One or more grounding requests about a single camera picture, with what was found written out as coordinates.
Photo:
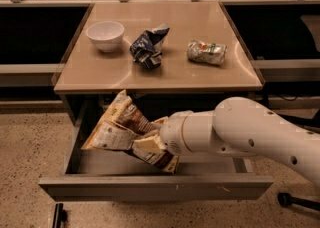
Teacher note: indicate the black object at floor edge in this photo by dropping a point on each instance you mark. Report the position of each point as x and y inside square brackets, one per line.
[60, 216]

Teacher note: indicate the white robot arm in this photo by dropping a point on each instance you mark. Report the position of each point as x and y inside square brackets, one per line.
[238, 127]

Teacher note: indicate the black chair caster leg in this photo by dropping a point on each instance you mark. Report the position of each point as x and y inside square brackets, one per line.
[286, 199]

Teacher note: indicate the white ceramic bowl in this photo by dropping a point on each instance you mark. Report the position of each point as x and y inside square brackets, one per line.
[106, 36]

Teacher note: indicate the grey open drawer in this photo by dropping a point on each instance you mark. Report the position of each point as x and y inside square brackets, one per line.
[97, 175]

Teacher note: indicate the crumpled blue chip bag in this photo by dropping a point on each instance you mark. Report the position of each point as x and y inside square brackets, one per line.
[146, 50]

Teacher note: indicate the brown chip bag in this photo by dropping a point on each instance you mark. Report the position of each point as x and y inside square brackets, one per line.
[120, 125]

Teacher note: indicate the beige top cabinet counter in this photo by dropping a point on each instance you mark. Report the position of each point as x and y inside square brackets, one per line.
[89, 71]

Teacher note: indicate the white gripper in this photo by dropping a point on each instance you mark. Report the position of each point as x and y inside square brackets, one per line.
[171, 134]

